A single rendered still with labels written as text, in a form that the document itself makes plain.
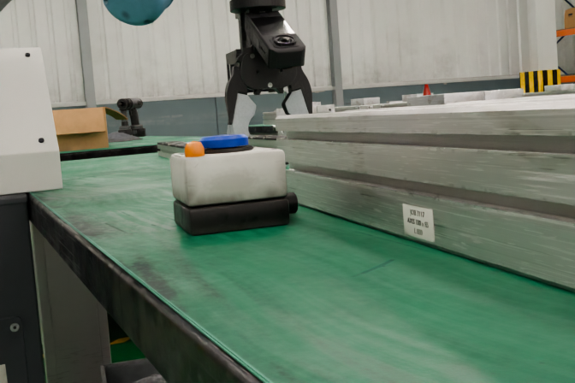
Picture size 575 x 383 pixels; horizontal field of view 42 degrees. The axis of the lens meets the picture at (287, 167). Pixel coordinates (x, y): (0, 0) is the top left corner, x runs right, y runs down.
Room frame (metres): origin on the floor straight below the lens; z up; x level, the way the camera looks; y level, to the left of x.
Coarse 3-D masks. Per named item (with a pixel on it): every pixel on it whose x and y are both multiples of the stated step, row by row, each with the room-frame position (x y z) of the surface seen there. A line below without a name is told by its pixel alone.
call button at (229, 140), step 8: (208, 136) 0.61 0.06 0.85; (216, 136) 0.60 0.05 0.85; (224, 136) 0.59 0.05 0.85; (232, 136) 0.59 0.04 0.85; (240, 136) 0.60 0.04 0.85; (208, 144) 0.59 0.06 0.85; (216, 144) 0.59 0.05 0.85; (224, 144) 0.59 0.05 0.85; (232, 144) 0.59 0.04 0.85; (240, 144) 0.60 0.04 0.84
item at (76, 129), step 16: (64, 112) 2.71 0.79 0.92; (80, 112) 2.73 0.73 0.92; (96, 112) 2.75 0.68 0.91; (112, 112) 2.89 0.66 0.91; (64, 128) 2.68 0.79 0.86; (80, 128) 2.70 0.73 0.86; (96, 128) 2.72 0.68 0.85; (64, 144) 2.71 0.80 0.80; (80, 144) 2.74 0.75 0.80; (96, 144) 2.76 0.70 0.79
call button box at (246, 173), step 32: (192, 160) 0.56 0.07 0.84; (224, 160) 0.57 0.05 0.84; (256, 160) 0.58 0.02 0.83; (192, 192) 0.56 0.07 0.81; (224, 192) 0.57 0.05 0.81; (256, 192) 0.58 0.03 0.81; (288, 192) 0.62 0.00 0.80; (192, 224) 0.56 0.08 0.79; (224, 224) 0.57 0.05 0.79; (256, 224) 0.58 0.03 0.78
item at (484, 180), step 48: (288, 144) 0.71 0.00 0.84; (336, 144) 0.59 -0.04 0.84; (384, 144) 0.50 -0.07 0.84; (432, 144) 0.46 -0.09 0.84; (480, 144) 0.41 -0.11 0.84; (528, 144) 0.37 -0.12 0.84; (336, 192) 0.60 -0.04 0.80; (384, 192) 0.51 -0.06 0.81; (432, 192) 0.46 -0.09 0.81; (480, 192) 0.41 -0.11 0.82; (528, 192) 0.35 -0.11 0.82; (432, 240) 0.44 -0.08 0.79; (480, 240) 0.39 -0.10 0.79; (528, 240) 0.35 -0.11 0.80
